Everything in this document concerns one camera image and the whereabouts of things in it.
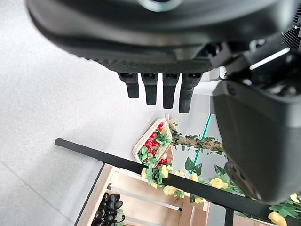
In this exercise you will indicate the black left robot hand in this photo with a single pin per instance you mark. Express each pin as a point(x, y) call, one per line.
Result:
point(150, 35)

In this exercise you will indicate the wicker basket with red flowers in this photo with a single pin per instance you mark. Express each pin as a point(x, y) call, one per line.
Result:
point(154, 143)

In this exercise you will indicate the leafy vine branch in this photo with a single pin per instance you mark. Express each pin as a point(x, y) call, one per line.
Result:
point(192, 141)

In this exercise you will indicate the teal pole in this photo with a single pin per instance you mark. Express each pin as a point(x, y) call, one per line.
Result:
point(200, 141)

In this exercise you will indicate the yellow flower garland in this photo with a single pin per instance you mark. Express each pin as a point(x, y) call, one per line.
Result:
point(188, 183)

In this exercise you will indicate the wooden crate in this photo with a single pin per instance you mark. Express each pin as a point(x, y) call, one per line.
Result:
point(141, 200)

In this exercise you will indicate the dark grape bunch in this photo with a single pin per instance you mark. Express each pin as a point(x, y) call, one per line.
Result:
point(108, 210)

